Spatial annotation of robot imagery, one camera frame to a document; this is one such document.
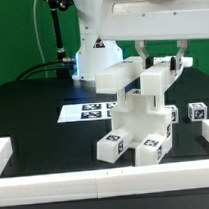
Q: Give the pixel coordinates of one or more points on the white tagged cube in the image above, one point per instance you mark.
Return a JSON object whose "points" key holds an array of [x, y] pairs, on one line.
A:
{"points": [[197, 111], [174, 113]]}

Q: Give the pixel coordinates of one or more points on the white U-shaped fence wall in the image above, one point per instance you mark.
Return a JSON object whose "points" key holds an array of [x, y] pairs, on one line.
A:
{"points": [[47, 188]]}

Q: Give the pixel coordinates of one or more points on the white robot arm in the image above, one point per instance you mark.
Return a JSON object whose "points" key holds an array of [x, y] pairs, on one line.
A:
{"points": [[95, 53]]}

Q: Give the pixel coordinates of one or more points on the white chair seat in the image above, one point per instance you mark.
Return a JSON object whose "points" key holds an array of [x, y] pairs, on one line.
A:
{"points": [[143, 115]]}

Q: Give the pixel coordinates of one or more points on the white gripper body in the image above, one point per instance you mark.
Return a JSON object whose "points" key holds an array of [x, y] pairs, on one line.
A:
{"points": [[152, 19]]}

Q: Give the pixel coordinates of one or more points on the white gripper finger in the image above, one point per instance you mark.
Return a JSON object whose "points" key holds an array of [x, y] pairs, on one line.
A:
{"points": [[141, 50], [175, 61]]}

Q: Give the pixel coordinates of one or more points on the white chair back frame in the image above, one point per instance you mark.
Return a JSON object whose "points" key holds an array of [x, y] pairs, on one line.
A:
{"points": [[153, 81]]}

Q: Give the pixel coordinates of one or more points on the white tagged base sheet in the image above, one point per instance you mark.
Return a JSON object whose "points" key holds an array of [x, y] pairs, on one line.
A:
{"points": [[86, 112]]}

